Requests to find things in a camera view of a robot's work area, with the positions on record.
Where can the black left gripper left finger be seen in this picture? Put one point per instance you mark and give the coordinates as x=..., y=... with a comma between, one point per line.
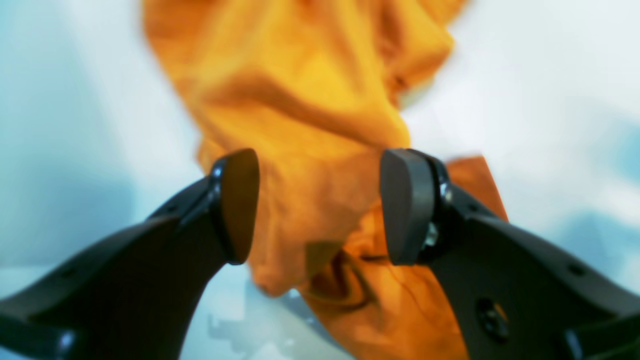
x=132, y=295

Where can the orange t-shirt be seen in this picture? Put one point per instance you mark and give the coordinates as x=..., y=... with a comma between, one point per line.
x=314, y=87

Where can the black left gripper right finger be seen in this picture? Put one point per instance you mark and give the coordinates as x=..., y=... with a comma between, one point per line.
x=515, y=296

